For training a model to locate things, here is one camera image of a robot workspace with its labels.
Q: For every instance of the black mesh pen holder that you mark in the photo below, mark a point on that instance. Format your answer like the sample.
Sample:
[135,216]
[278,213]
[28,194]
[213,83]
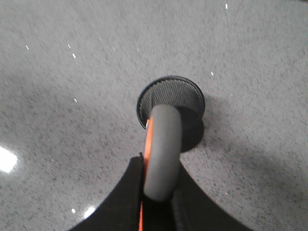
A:
[184,95]

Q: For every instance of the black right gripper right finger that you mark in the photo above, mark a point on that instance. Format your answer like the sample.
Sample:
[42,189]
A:
[193,210]

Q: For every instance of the grey orange scissors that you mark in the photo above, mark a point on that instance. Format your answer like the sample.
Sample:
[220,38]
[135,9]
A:
[162,153]

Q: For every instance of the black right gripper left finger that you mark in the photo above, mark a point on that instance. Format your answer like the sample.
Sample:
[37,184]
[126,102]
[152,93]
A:
[120,210]

